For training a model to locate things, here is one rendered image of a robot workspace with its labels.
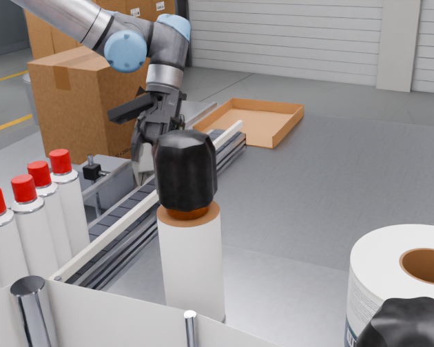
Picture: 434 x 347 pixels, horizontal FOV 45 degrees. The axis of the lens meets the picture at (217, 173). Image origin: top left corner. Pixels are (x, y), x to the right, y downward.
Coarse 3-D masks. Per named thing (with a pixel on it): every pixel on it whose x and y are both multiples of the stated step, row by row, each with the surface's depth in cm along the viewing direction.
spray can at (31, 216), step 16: (16, 176) 81; (16, 192) 80; (32, 192) 81; (16, 208) 81; (32, 208) 81; (32, 224) 82; (48, 224) 84; (32, 240) 83; (48, 240) 85; (32, 256) 84; (48, 256) 85; (32, 272) 85; (48, 272) 86
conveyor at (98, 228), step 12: (216, 132) 151; (240, 132) 151; (228, 144) 143; (144, 192) 120; (120, 204) 115; (132, 204) 114; (156, 204) 114; (108, 216) 110; (120, 216) 110; (144, 216) 110; (96, 228) 106; (108, 228) 106; (132, 228) 106; (120, 240) 102; (72, 276) 92
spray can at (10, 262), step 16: (0, 192) 77; (0, 208) 77; (0, 224) 77; (16, 224) 80; (0, 240) 78; (16, 240) 80; (0, 256) 79; (16, 256) 81; (0, 272) 80; (16, 272) 81
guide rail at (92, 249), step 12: (240, 120) 149; (228, 132) 141; (216, 144) 135; (144, 204) 107; (132, 216) 104; (120, 228) 101; (96, 240) 95; (108, 240) 98; (84, 252) 92; (96, 252) 95; (72, 264) 89; (84, 264) 92
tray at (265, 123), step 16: (224, 112) 179; (240, 112) 180; (256, 112) 180; (272, 112) 179; (288, 112) 177; (208, 128) 168; (224, 128) 167; (256, 128) 166; (272, 128) 165; (288, 128) 162; (256, 144) 154; (272, 144) 151
